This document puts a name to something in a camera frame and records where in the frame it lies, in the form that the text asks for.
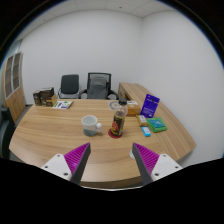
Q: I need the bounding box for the round white printed disc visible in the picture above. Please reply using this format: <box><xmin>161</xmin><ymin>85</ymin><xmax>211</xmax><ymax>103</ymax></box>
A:
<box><xmin>107</xmin><ymin>100</ymin><xmax>122</xmax><ymax>111</ymax></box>

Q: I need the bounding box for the purple foil packet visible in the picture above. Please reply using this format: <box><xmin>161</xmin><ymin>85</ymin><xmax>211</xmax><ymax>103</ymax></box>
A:
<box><xmin>139</xmin><ymin>93</ymin><xmax>161</xmax><ymax>119</ymax></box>

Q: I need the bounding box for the wooden glass-door cabinet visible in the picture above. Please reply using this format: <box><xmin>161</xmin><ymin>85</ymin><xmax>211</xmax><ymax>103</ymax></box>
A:
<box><xmin>1</xmin><ymin>51</ymin><xmax>27</xmax><ymax>123</ymax></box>

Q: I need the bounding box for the white and grey mug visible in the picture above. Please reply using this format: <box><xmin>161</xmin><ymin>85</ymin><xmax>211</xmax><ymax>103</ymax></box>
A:
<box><xmin>81</xmin><ymin>114</ymin><xmax>103</xmax><ymax>137</ymax></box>

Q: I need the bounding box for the large dark brown box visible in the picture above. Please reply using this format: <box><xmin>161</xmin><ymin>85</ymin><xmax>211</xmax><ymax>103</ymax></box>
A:
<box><xmin>39</xmin><ymin>87</ymin><xmax>55</xmax><ymax>100</ymax></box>

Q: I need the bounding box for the clear black-capped drink bottle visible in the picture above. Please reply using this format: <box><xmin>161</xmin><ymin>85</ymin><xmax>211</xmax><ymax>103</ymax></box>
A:
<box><xmin>110</xmin><ymin>98</ymin><xmax>129</xmax><ymax>138</ymax></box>

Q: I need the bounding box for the black mesh office chair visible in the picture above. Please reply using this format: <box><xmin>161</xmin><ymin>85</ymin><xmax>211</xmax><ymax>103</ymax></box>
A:
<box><xmin>79</xmin><ymin>72</ymin><xmax>119</xmax><ymax>101</ymax></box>

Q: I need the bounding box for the tan snack packet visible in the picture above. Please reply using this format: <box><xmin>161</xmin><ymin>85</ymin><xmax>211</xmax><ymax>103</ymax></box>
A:
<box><xmin>135</xmin><ymin>114</ymin><xmax>149</xmax><ymax>127</ymax></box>

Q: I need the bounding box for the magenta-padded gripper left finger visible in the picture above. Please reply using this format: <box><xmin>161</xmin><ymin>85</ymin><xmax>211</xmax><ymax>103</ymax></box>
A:
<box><xmin>40</xmin><ymin>142</ymin><xmax>92</xmax><ymax>185</ymax></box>

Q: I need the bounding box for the wooden side desk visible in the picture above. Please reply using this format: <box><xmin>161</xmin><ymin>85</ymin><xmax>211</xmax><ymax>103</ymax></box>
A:
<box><xmin>117</xmin><ymin>82</ymin><xmax>148</xmax><ymax>103</ymax></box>

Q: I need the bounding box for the kraft cardboard box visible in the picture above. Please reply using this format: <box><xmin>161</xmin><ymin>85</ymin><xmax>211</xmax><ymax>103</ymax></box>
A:
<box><xmin>45</xmin><ymin>94</ymin><xmax>58</xmax><ymax>108</ymax></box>

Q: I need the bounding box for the black sofa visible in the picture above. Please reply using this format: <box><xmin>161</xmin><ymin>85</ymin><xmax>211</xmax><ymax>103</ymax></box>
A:
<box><xmin>0</xmin><ymin>105</ymin><xmax>17</xmax><ymax>160</ymax></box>

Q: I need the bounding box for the small blue box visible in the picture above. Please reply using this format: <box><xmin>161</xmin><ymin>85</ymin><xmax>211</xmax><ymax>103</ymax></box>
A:
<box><xmin>141</xmin><ymin>126</ymin><xmax>152</xmax><ymax>138</ymax></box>

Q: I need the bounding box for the orange cardboard box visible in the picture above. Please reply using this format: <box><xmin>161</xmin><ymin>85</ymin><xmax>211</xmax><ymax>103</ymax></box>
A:
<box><xmin>125</xmin><ymin>100</ymin><xmax>142</xmax><ymax>117</ymax></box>

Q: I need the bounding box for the green flat box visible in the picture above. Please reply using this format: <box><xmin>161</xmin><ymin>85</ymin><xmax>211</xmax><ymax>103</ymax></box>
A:
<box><xmin>146</xmin><ymin>116</ymin><xmax>168</xmax><ymax>134</ymax></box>

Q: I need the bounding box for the black padded office chair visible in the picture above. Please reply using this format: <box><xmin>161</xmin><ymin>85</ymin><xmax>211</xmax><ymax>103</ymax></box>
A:
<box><xmin>57</xmin><ymin>73</ymin><xmax>81</xmax><ymax>100</ymax></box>

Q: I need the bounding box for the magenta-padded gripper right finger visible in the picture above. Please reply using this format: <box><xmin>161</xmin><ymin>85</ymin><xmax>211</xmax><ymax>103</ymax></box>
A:
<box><xmin>131</xmin><ymin>142</ymin><xmax>184</xmax><ymax>186</ymax></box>

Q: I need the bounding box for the small dark brown box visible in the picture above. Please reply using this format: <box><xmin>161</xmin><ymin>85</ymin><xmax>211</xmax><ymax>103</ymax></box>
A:
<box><xmin>32</xmin><ymin>89</ymin><xmax>42</xmax><ymax>107</ymax></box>

